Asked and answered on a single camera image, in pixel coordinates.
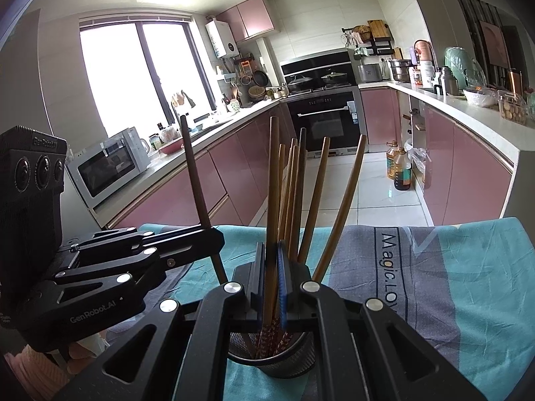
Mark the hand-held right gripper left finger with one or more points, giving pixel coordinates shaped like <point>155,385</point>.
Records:
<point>259,275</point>

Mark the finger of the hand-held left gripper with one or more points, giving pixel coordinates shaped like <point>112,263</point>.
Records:
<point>108,236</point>
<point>188,246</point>

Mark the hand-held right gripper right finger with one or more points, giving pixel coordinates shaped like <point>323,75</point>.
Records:
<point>283,284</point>

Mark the black mesh utensil holder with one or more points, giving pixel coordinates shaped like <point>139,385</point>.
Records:
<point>288,363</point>

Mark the bunch of wooden chopsticks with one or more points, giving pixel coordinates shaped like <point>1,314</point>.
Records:
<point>316,183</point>

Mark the person's left forearm pink sleeve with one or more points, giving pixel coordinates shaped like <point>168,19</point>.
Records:
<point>29,367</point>

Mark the person's left hand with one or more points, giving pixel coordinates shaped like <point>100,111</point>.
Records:
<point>85,353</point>

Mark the pink kitchen base cabinets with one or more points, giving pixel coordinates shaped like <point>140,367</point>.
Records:
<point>175,192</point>
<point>459,167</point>

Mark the silver microwave oven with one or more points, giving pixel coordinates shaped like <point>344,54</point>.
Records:
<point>108,167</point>

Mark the pink bowl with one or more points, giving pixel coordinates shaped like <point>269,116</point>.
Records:
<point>171,147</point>

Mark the polka dot cup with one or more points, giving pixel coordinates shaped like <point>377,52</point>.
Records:
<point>234,105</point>

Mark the kitchen window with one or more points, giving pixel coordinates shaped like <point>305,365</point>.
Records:
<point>125,75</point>

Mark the yellow cooking oil bottle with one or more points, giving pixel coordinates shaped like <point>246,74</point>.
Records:
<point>392,163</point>

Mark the dark cooking oil bottle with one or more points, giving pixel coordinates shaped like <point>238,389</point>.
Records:
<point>402,171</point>

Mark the woven bamboo basket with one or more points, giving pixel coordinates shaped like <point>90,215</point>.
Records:
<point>256,92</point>

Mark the black built-in oven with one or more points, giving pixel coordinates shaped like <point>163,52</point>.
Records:
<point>326,117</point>

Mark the teal grey patterned tablecloth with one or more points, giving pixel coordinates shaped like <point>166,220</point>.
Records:
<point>459,300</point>

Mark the black frying pan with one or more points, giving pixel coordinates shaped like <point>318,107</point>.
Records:
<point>261,77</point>

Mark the clear plastic bag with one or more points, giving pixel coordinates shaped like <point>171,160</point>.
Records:
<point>416,156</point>

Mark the black wok with lid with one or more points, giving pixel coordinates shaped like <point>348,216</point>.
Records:
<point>299,83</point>

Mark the black pot with lid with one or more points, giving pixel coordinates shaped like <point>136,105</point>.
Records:
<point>334,78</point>

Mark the black range hood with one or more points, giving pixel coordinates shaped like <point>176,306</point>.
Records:
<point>317,60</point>

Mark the silver toaster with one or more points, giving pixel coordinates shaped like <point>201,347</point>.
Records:
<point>370,73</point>

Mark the stainless steel pot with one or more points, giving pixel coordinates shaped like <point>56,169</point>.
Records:
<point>400,71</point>

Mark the white jar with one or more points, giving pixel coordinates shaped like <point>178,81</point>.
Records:
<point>426,74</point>

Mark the steel thermos bottle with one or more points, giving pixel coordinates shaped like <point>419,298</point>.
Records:
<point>448,81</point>

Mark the white bowl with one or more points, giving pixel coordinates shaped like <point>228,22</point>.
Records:
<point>480,98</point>

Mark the pink kettle jug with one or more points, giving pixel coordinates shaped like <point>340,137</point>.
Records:
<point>423,51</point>

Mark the wooden cutting board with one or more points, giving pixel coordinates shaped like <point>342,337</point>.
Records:
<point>378,29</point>

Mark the green appliance under plastic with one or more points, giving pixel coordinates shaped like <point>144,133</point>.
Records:
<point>459,67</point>

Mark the clear food container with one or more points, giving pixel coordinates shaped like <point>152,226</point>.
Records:
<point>512,108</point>

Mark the copper bottle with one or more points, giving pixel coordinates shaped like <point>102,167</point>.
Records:
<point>515,81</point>

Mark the white wall water heater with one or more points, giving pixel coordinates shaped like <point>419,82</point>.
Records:
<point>221,39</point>

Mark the pink wall cabinet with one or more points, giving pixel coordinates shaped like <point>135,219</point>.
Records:
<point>250,19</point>

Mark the black wall rack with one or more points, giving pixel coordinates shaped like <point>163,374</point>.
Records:
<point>378,48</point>

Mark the framed wall picture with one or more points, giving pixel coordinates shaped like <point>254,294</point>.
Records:
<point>495,44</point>

